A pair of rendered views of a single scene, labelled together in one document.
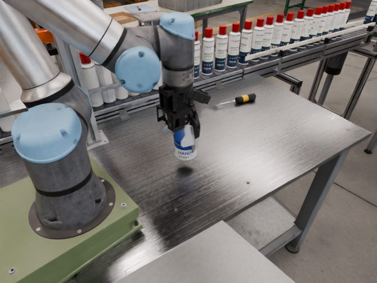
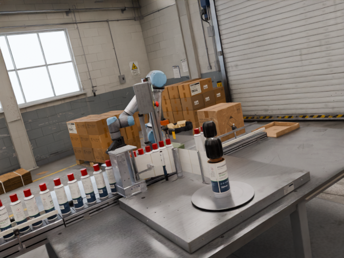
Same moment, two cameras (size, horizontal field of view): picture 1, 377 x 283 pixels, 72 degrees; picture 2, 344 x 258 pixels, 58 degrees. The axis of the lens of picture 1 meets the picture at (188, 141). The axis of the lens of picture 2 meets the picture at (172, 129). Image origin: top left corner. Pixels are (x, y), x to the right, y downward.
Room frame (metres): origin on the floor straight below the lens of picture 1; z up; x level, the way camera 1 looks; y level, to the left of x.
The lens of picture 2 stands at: (2.84, 0.47, 1.55)
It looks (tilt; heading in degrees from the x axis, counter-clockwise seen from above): 11 degrees down; 181
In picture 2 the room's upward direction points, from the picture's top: 12 degrees counter-clockwise
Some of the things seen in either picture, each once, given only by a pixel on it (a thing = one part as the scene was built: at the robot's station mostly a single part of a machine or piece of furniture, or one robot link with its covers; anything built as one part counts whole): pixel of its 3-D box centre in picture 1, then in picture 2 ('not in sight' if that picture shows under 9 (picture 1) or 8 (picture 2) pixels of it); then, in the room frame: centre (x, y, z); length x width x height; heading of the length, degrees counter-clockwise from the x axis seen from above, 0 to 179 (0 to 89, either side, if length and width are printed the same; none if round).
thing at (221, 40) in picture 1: (221, 49); (74, 191); (1.21, -0.15, 0.98); 0.05 x 0.05 x 0.20
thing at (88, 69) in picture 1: (90, 80); (164, 156); (0.88, 0.36, 0.98); 0.05 x 0.05 x 0.20
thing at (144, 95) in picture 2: not in sight; (145, 97); (0.81, 0.32, 1.38); 0.17 x 0.10 x 0.19; 177
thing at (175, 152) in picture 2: not in sight; (177, 163); (1.06, 0.44, 0.97); 0.05 x 0.05 x 0.19
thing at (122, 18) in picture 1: (115, 19); not in sight; (2.41, 0.63, 0.82); 0.34 x 0.24 x 0.03; 138
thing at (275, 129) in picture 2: not in sight; (275, 129); (0.29, 1.29, 0.85); 0.30 x 0.26 x 0.04; 122
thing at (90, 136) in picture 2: not in sight; (104, 138); (-3.00, -0.91, 0.45); 1.20 x 0.84 x 0.89; 44
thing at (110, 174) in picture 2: not in sight; (111, 176); (1.09, 0.04, 0.98); 0.05 x 0.05 x 0.20
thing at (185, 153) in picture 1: (185, 144); not in sight; (0.61, 0.01, 0.90); 0.07 x 0.07 x 0.07
